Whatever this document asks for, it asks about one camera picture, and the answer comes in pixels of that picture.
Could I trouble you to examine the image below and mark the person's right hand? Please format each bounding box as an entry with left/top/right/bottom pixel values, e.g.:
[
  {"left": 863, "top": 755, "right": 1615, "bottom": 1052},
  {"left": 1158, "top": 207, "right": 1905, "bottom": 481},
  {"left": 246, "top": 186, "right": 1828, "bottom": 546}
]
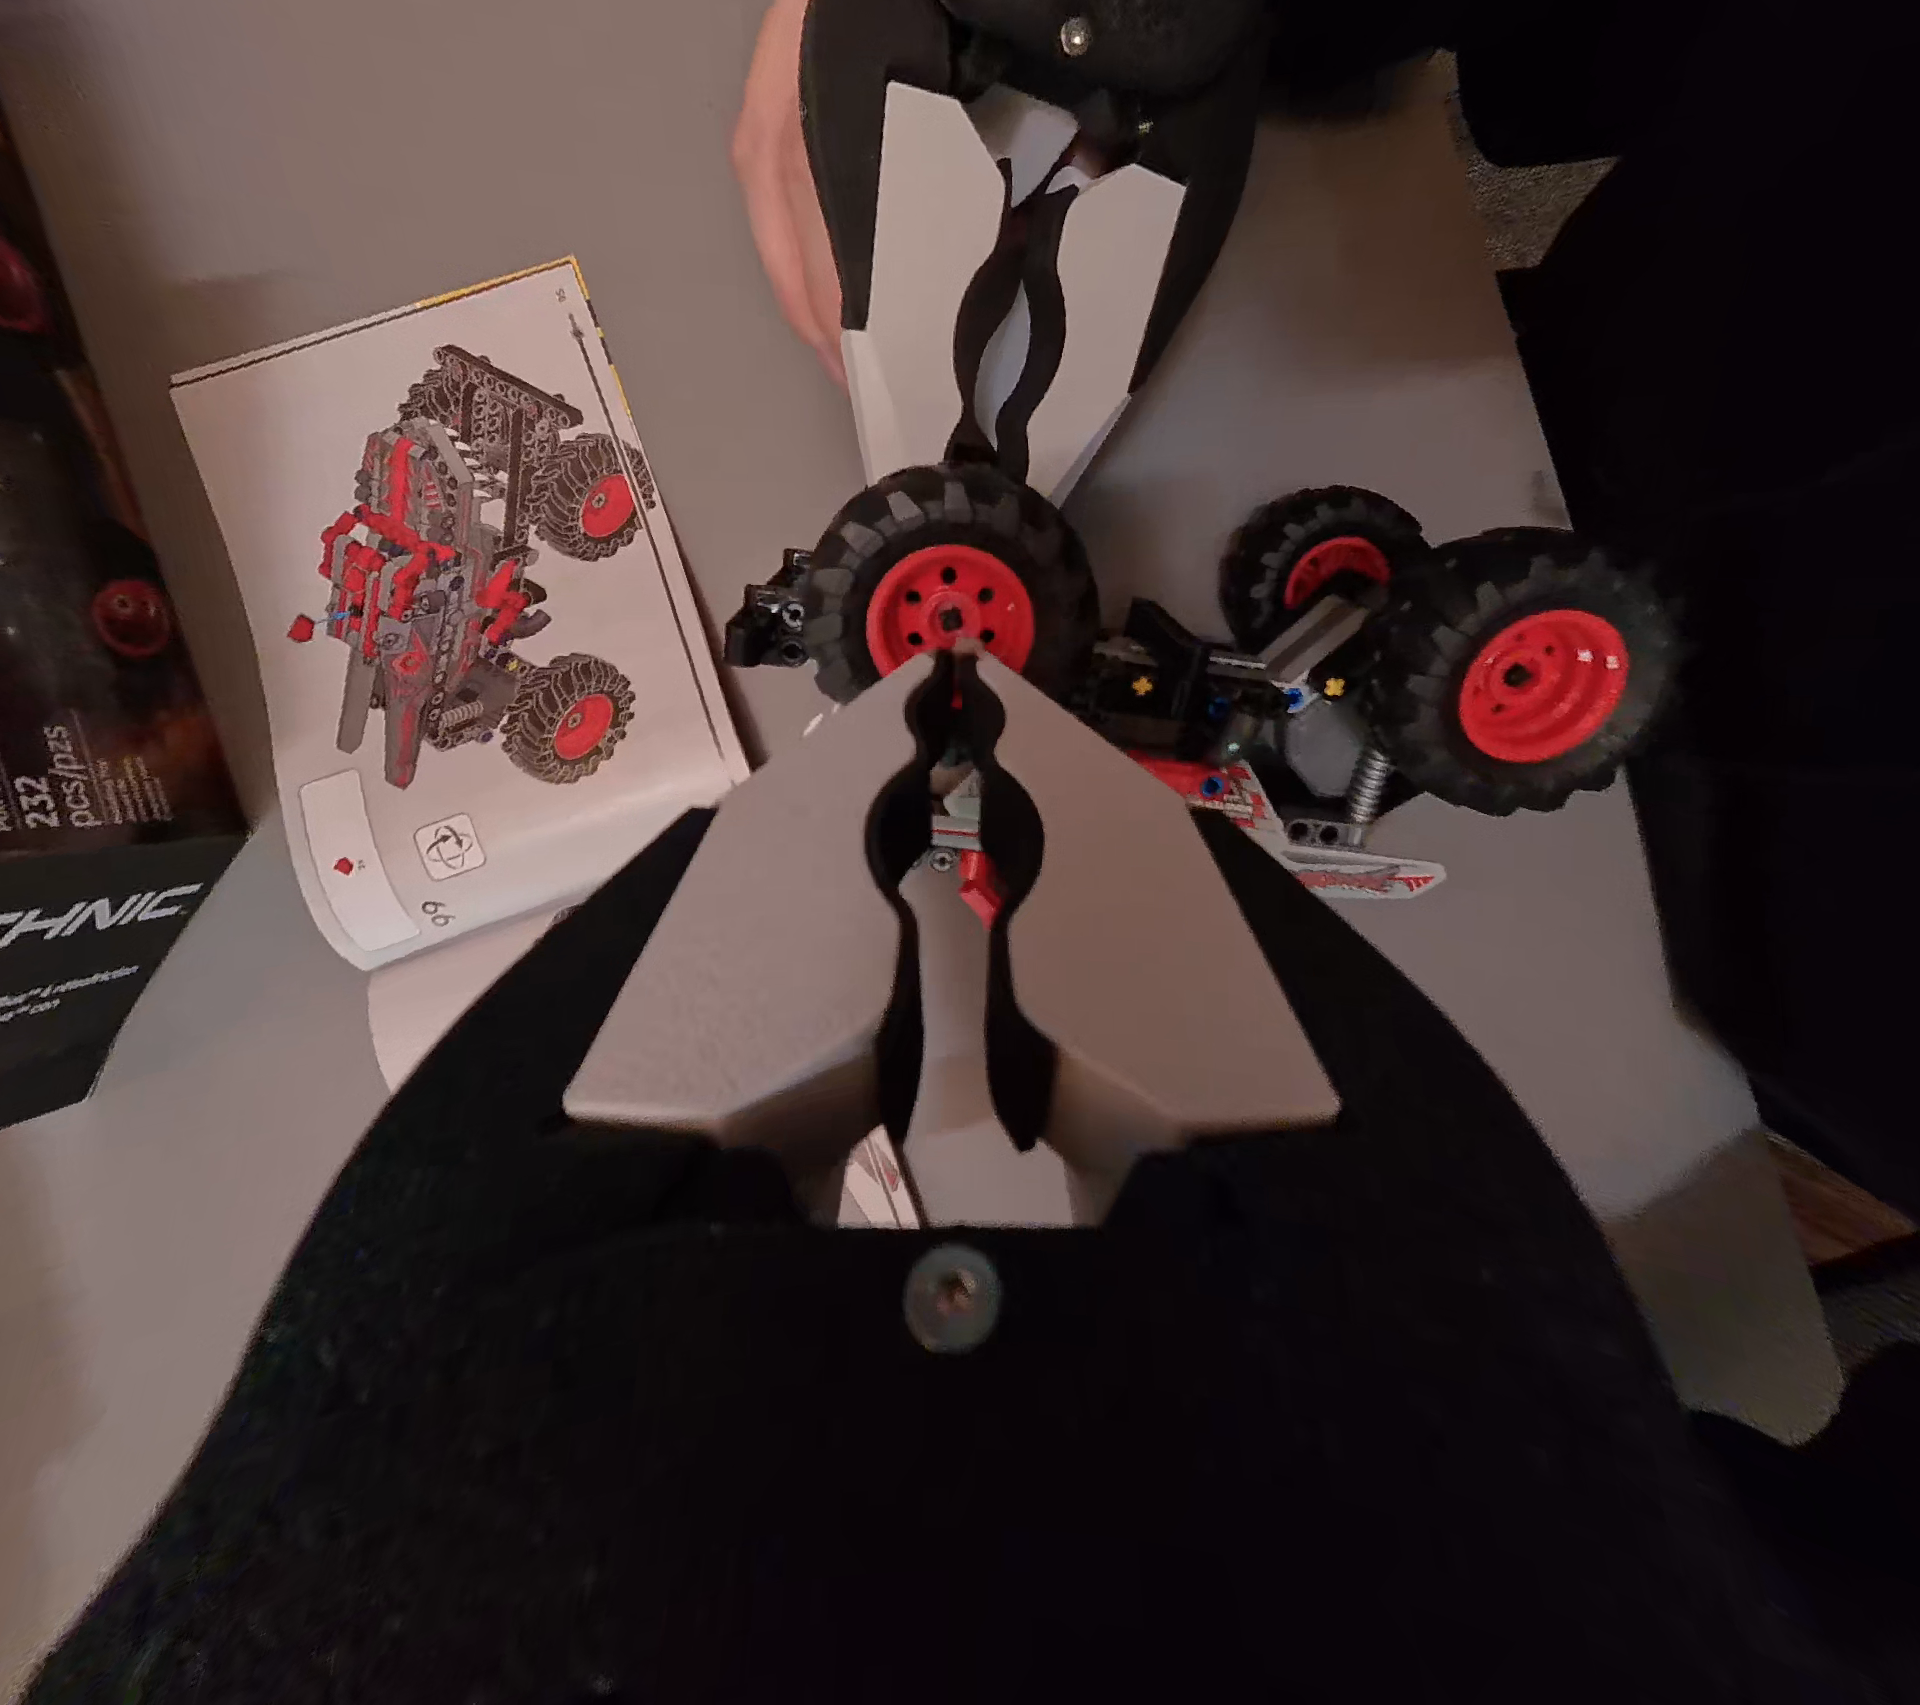
[{"left": 729, "top": 0, "right": 852, "bottom": 390}]

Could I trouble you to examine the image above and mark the black toy set box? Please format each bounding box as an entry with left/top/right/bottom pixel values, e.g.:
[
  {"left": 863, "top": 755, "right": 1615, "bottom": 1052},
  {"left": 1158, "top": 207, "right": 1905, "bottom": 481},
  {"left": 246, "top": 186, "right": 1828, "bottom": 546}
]
[{"left": 0, "top": 99, "right": 252, "bottom": 1129}]

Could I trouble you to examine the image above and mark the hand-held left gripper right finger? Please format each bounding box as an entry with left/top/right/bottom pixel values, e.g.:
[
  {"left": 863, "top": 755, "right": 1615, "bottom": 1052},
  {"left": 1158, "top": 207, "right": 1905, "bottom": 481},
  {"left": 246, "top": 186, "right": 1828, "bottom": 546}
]
[{"left": 963, "top": 651, "right": 1344, "bottom": 1205}]

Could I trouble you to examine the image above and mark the person's black clothing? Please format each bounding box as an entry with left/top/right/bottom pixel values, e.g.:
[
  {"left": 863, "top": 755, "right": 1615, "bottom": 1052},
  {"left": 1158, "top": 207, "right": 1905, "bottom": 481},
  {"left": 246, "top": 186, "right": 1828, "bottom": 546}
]
[{"left": 1266, "top": 0, "right": 1920, "bottom": 1182}]

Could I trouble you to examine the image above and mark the black red toy monster truck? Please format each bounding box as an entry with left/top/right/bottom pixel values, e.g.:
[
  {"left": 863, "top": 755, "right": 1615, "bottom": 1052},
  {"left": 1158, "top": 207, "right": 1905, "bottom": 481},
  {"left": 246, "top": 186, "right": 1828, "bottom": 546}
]
[{"left": 723, "top": 460, "right": 1685, "bottom": 906}]

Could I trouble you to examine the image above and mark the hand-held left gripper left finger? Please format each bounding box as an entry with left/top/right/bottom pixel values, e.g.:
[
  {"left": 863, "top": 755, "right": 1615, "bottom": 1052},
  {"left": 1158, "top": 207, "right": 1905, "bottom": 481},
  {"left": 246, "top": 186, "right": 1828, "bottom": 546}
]
[{"left": 561, "top": 651, "right": 961, "bottom": 1149}]

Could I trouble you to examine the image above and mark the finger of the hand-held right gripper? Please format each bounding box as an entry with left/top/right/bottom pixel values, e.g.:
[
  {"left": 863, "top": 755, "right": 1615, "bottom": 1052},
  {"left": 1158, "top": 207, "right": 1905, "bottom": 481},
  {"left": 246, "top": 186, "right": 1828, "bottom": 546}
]
[
  {"left": 996, "top": 92, "right": 1193, "bottom": 507},
  {"left": 835, "top": 76, "right": 1052, "bottom": 492}
]

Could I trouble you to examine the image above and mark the grey desk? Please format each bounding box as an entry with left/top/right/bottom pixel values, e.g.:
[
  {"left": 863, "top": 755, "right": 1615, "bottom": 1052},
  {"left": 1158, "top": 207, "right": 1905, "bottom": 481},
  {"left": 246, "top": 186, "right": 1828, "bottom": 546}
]
[{"left": 0, "top": 0, "right": 1850, "bottom": 1663}]

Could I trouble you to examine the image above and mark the white instruction booklet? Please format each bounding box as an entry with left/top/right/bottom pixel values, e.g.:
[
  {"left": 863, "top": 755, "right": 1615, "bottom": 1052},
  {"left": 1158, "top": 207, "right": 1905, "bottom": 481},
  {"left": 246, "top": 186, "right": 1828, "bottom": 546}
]
[{"left": 167, "top": 255, "right": 920, "bottom": 1234}]

